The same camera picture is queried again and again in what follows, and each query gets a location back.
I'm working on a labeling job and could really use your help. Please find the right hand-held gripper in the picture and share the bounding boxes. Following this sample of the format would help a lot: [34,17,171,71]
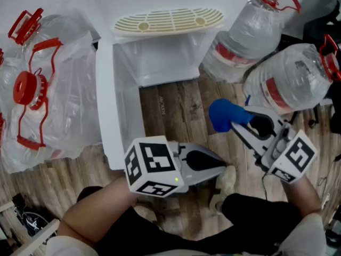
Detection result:
[230,106,319,184]

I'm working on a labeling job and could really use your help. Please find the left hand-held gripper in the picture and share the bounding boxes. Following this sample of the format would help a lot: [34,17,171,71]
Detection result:
[124,135,228,198]

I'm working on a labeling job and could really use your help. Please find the white water dispenser cabinet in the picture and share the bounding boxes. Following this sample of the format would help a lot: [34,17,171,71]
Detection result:
[110,22,223,88]

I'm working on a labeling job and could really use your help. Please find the person's left forearm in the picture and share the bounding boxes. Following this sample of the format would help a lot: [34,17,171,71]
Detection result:
[57,176,147,246]

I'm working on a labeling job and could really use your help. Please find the person's right forearm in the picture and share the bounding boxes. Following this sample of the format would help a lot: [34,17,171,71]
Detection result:
[281,174,323,217]

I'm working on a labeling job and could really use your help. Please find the large clear water bottle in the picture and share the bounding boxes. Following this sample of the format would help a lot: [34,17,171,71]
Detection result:
[243,35,341,116]
[199,0,302,84]

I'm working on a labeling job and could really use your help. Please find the person's beige right shoe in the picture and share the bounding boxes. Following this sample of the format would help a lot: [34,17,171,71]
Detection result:
[214,165,237,213]

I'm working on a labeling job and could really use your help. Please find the person's beige shoe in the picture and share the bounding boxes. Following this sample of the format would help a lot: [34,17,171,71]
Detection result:
[134,203,158,223]
[214,165,237,213]

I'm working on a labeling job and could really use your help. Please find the person's beige left shoe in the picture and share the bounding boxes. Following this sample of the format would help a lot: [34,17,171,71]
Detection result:
[134,203,158,223]

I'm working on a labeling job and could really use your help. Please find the person's black trousers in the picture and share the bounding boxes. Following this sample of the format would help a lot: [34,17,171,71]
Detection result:
[76,186,306,256]

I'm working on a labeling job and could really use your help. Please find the beige slotted drip tray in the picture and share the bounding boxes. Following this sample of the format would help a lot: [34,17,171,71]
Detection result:
[110,7,224,38]

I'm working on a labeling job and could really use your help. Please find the clear plastic bag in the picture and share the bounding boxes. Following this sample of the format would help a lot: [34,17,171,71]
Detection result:
[0,8,102,174]

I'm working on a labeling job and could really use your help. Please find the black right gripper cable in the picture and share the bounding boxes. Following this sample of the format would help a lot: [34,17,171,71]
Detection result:
[262,166,269,201]

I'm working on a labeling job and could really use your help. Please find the white table frame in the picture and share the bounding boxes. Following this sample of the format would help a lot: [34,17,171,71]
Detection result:
[0,201,61,256]

